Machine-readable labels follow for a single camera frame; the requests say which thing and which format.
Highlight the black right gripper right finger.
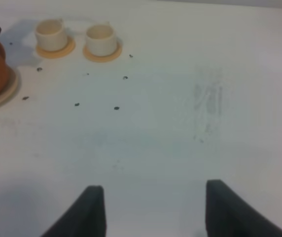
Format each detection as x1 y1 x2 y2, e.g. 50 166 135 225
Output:
205 180 282 237

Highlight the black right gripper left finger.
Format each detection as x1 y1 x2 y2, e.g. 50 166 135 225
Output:
43 186 106 237

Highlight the beige round teapot saucer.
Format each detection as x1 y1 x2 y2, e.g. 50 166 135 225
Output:
0 66 20 106

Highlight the left white teacup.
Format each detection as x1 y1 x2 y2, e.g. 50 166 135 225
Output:
35 19 68 52

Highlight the white teacup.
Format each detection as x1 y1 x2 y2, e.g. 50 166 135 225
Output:
35 19 68 52
85 22 117 57

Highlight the left orange coaster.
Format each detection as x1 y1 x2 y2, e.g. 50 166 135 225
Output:
35 36 75 59

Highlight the orange coaster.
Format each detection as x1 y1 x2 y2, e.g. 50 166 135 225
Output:
35 36 75 59
82 42 122 63

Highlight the right white teacup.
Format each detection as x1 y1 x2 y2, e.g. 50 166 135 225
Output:
85 22 117 57

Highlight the right orange coaster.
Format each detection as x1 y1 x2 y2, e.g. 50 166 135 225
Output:
82 42 122 63

